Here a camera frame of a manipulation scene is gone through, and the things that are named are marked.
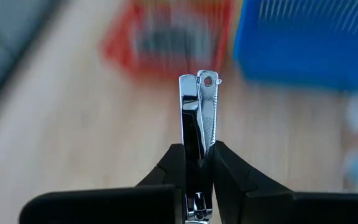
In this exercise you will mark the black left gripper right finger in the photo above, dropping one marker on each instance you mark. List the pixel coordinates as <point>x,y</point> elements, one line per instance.
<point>259,205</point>

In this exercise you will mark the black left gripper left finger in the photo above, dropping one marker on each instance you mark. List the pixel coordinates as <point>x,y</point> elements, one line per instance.
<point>120,205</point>

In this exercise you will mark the silver nail clipper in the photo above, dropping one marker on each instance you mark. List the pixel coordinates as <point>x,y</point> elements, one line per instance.
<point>208,102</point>

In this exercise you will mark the red plastic basket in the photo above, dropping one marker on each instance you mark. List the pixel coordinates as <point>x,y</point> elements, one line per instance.
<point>117,53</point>

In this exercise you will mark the blue plastic basket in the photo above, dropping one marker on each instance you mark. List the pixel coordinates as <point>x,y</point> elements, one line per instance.
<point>291,46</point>

